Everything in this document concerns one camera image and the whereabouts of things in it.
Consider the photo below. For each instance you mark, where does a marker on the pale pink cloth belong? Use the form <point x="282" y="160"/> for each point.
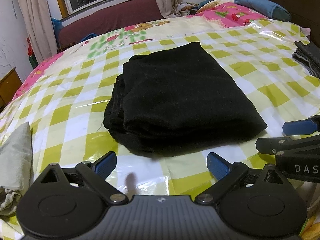
<point x="305" y="31"/>

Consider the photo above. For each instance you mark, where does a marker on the folded grey pants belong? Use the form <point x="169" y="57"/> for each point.
<point x="308" y="57"/>

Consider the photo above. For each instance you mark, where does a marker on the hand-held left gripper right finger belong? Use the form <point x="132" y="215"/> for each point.
<point x="217" y="166"/>

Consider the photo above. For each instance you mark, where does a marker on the pink floral printed blanket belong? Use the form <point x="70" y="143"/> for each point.
<point x="150" y="30"/>

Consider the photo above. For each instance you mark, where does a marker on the black pants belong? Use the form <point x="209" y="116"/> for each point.
<point x="180" y="100"/>

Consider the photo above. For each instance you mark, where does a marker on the wooden cabinet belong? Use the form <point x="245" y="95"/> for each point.
<point x="10" y="85"/>

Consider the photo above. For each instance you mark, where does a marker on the green checked plastic sheet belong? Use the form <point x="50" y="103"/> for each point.
<point x="62" y="105"/>

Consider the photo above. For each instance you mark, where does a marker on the blue bag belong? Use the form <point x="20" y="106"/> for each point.
<point x="56" y="26"/>

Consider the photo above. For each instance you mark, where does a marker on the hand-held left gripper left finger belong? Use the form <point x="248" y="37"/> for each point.
<point x="106" y="165"/>

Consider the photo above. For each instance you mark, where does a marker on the red and green bag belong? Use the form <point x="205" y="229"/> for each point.
<point x="31" y="52"/>

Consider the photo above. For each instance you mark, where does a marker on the small patterned basket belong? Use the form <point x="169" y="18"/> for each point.
<point x="186" y="12"/>

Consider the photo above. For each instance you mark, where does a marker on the maroon sofa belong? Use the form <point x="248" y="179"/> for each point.
<point x="112" y="17"/>

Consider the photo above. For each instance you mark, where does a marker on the large blue pillow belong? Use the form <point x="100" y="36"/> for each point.
<point x="257" y="2"/>

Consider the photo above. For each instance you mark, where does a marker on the pale green cloth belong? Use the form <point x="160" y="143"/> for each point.
<point x="15" y="160"/>

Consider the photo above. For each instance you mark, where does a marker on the blue cloth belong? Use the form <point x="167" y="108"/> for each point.
<point x="88" y="37"/>

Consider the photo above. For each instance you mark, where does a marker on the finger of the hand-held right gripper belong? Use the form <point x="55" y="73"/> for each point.
<point x="298" y="128"/>
<point x="270" y="145"/>

